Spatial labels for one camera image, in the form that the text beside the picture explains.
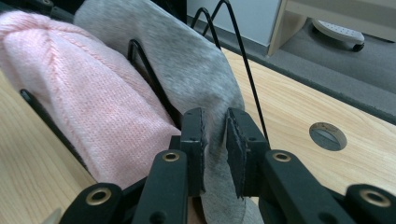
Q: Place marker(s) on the light wooden desk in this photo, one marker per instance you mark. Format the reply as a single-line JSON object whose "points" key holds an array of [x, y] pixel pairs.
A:
{"points": [[342, 12]]}

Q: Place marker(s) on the pink knitted beanie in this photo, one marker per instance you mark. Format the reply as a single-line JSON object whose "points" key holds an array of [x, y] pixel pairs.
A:
{"points": [[93, 109]]}

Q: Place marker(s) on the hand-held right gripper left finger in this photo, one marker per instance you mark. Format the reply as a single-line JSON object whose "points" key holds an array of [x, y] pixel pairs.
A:
{"points": [[193, 146]]}

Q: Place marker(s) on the grey beanie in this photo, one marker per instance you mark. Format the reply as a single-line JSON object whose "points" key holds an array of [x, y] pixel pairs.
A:
{"points": [[186, 62]]}

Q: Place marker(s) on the round table grommet hole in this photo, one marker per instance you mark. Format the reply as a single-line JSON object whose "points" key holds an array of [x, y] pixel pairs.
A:
{"points": [[327, 137]]}

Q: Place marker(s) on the white cabinet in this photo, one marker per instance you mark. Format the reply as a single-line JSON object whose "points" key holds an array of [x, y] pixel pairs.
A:
{"points": [[243, 18]]}

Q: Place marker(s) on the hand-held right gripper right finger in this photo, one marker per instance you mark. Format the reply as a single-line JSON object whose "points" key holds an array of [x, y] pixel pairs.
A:
{"points": [[241, 155]]}

